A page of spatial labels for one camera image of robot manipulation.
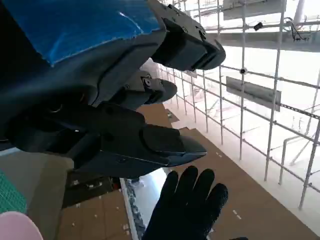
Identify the white metal grid frame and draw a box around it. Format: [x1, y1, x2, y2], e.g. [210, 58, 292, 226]
[159, 0, 320, 211]

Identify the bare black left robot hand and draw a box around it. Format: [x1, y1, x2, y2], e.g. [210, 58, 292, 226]
[0, 0, 227, 180]

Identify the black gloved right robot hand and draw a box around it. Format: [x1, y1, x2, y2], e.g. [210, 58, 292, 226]
[141, 165, 229, 240]

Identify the green cutting mat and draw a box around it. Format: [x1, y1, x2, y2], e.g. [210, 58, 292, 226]
[0, 169, 28, 215]

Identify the pink bowl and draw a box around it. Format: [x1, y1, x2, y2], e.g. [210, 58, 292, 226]
[0, 211, 44, 240]

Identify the grey panel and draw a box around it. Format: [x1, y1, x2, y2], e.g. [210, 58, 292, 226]
[223, 0, 287, 21]
[226, 76, 282, 112]

